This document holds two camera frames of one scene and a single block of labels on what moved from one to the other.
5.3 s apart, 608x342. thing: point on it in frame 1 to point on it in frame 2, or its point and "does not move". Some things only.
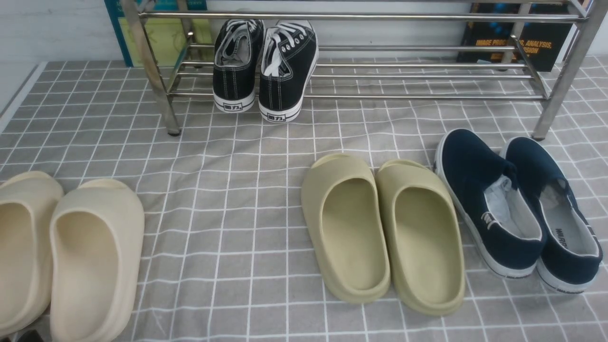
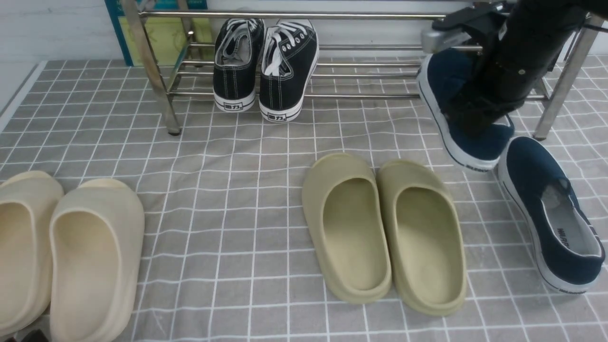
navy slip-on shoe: (481, 183) to (443, 75)
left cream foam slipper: (28, 204) does not move
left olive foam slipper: (343, 212) does not move
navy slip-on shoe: (572, 250) does not move
